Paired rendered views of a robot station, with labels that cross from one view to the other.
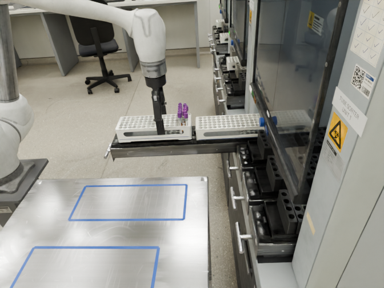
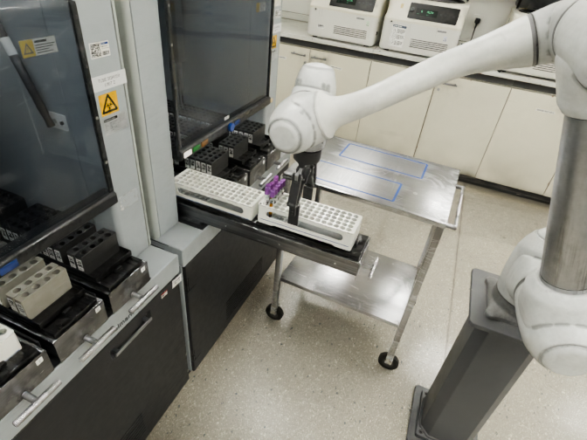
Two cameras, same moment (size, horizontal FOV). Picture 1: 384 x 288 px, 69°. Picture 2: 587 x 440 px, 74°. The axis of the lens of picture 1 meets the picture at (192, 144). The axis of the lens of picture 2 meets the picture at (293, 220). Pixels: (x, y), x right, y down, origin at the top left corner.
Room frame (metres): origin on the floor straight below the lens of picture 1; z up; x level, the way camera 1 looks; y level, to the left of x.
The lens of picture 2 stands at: (1.90, 0.36, 1.53)
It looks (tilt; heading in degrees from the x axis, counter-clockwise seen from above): 35 degrees down; 196
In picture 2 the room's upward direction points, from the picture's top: 7 degrees clockwise
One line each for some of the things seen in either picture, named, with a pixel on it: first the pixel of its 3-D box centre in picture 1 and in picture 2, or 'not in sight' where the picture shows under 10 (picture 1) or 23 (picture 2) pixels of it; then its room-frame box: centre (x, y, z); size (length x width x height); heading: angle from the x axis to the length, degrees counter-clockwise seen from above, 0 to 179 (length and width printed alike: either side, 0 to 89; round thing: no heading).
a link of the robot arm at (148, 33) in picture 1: (148, 34); (313, 97); (0.98, 0.11, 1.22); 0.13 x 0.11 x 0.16; 2
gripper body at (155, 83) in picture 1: (156, 86); (306, 161); (0.97, 0.11, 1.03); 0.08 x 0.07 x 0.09; 177
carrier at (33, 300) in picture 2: (238, 71); (44, 292); (1.50, -0.29, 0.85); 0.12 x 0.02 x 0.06; 178
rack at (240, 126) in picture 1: (232, 127); (217, 194); (0.95, -0.17, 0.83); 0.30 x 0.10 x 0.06; 87
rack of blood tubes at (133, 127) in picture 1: (155, 127); (308, 218); (0.97, 0.14, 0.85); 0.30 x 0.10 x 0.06; 87
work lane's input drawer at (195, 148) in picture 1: (189, 140); (266, 224); (0.96, 0.01, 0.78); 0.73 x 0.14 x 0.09; 87
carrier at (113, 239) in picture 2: (242, 82); (98, 252); (1.35, -0.29, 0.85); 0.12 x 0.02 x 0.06; 177
